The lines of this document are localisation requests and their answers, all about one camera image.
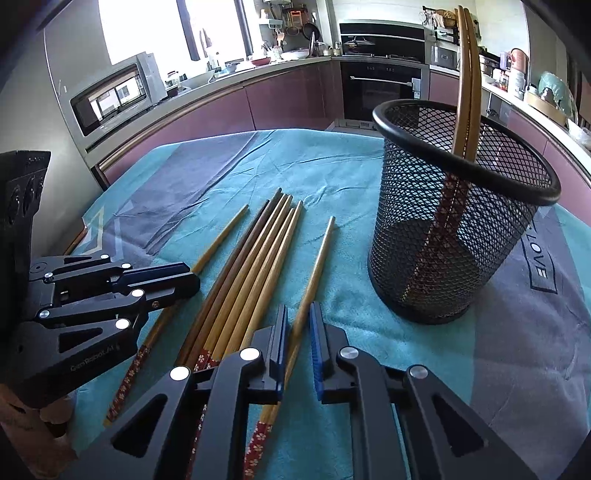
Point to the pink kettle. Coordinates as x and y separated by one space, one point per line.
519 59

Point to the round beige basin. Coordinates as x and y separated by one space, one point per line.
547 112

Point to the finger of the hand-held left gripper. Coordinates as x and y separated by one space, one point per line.
152 271
178 288

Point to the red bowl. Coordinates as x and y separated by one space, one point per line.
260 60

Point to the hanging black pan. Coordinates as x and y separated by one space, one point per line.
310 30

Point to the person's left hand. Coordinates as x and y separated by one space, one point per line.
55 415

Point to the kitchen window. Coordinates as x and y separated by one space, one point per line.
152 27

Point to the stainless steel pot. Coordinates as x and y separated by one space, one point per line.
488 64

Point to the small silver appliance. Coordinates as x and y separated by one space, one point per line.
444 56

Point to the black range hood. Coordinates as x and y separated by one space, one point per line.
383 32

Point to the gas stove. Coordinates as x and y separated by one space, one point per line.
392 57

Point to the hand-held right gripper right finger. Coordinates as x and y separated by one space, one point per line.
316 350

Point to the bunch of wooden chopsticks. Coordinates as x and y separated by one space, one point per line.
258 267

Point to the teal grey printed tablecloth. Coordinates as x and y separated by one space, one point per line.
184 175

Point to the black mesh holder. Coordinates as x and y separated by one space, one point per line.
498 230

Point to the sink faucet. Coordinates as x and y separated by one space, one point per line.
204 44

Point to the white microwave oven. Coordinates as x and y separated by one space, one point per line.
115 92

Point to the wok with lid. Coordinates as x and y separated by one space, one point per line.
358 43

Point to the light wooden chopstick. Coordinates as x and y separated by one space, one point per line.
473 92
221 240
460 92
318 258

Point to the glass jar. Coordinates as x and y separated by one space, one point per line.
172 79

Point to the white plate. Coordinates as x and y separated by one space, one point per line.
295 54

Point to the white plastic bag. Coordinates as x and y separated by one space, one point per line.
579 133

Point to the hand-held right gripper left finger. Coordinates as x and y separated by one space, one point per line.
282 350

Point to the teal plastic bag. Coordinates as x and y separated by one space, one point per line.
556 90

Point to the pink lower kitchen cabinets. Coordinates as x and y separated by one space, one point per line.
531 134
277 101

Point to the black built-in oven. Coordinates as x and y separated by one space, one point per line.
378 92

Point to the black wall rack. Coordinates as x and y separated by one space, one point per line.
443 23

